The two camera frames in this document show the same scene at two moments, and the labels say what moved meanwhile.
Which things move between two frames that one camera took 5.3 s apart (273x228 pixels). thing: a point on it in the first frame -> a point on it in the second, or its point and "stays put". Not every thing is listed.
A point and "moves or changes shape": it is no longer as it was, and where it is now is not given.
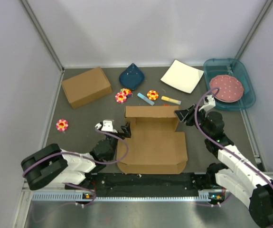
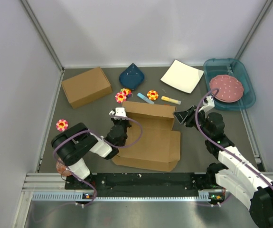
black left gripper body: [112, 139] -> [125, 124]
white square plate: [182, 76] stays put
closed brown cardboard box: [86, 87] stays put
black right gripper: [182, 115] stays put
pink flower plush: [61, 125] stays put
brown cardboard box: [156, 147] moves or changes shape
